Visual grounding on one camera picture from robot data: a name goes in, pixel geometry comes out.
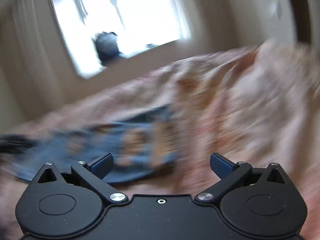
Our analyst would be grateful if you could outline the blue orange patterned pants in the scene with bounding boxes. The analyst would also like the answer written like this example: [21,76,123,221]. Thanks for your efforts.
[4,106,179,184]

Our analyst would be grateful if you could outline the pink floral bed sheet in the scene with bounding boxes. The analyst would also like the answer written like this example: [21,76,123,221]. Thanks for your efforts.
[12,41,319,239]

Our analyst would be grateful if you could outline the beige curtain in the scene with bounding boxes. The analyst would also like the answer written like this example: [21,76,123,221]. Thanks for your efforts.
[0,0,66,120]

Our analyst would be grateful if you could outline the dark blue backpack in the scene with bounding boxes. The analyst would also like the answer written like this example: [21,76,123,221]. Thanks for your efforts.
[92,31,124,67]

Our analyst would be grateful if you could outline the small blue box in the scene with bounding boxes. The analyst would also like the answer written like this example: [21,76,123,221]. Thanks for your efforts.
[146,43,157,49]

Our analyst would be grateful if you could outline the white window frame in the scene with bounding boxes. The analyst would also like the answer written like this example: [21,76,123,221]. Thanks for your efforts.
[52,0,190,79]

